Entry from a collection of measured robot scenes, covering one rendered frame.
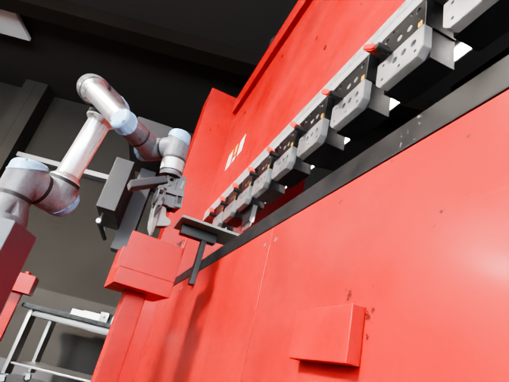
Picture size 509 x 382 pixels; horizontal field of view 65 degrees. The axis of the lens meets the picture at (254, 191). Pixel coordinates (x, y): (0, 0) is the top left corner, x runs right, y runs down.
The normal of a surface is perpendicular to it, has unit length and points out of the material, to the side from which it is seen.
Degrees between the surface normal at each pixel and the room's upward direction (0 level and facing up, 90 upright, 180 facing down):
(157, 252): 90
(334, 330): 90
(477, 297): 90
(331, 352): 90
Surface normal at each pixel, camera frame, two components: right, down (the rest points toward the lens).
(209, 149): 0.37, -0.32
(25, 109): 0.13, -0.40
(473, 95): -0.90, -0.35
